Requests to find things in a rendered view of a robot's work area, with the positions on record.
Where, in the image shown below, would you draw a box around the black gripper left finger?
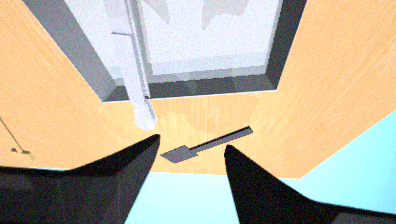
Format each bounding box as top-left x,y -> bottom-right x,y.
0,134 -> 161,224

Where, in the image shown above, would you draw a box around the grey rectangular tin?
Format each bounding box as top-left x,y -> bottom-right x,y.
21,0 -> 308,103

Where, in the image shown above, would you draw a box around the grey spatula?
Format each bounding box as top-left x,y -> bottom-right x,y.
160,126 -> 253,164

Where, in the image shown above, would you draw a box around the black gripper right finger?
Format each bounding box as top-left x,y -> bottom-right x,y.
224,144 -> 396,224

